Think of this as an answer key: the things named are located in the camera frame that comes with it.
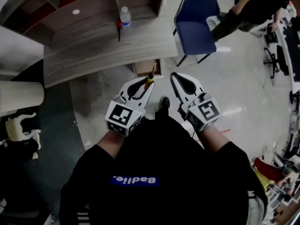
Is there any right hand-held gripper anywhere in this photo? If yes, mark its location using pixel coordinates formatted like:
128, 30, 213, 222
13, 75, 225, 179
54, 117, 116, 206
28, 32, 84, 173
170, 72, 222, 132

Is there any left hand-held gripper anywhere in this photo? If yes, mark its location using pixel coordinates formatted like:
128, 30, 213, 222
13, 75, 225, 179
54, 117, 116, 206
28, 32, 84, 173
105, 76, 155, 137

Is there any yellow black handle screwdriver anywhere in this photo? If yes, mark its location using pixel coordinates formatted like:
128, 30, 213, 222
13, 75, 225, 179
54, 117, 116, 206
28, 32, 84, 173
143, 63, 157, 90

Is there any wooden drawer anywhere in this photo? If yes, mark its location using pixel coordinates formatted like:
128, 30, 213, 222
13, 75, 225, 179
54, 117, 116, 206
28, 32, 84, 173
132, 59, 164, 79

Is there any person's left forearm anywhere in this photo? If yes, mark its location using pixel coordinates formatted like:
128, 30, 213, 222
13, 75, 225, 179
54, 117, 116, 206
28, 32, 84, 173
96, 129, 127, 159

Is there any person's right forearm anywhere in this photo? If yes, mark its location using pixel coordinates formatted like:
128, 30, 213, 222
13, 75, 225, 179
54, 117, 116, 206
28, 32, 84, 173
196, 124, 232, 155

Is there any person's black shoe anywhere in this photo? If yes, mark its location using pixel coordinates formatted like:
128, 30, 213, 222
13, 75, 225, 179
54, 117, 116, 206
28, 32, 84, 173
159, 97, 171, 114

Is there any grey wooden desk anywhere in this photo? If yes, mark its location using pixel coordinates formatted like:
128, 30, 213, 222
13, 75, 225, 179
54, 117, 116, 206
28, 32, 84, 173
43, 13, 179, 89

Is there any blue padded chair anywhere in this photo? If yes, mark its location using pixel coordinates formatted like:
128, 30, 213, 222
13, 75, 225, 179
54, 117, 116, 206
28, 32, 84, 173
172, 0, 221, 67

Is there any person's black sweatshirt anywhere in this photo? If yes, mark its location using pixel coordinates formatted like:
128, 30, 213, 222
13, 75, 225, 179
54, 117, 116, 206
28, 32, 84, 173
58, 115, 269, 225

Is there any clear plastic water bottle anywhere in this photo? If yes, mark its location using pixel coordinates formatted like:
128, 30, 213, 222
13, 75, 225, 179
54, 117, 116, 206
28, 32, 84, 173
119, 6, 132, 30

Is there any black office swivel chair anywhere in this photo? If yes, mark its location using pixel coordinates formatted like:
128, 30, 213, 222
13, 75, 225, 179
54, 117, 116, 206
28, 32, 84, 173
263, 45, 290, 80

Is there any wooden desk shelf unit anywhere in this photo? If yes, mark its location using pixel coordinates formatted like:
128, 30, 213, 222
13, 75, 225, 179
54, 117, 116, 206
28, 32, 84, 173
0, 0, 170, 47

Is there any white long table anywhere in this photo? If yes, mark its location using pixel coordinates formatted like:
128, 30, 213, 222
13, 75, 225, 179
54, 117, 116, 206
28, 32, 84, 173
273, 7, 300, 95

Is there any red cloth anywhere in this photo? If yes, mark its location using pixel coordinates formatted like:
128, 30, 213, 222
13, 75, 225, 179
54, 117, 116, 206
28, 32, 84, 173
253, 157, 285, 184

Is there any white cylinder roll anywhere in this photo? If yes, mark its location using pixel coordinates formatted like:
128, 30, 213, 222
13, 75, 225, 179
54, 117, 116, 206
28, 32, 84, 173
0, 80, 45, 114

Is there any crumpled white bag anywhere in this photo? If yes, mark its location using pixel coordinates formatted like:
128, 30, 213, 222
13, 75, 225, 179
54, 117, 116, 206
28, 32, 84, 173
5, 112, 42, 159

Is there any red handle screwdriver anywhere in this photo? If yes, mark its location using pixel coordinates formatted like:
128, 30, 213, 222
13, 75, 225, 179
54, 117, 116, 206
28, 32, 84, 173
116, 19, 123, 43

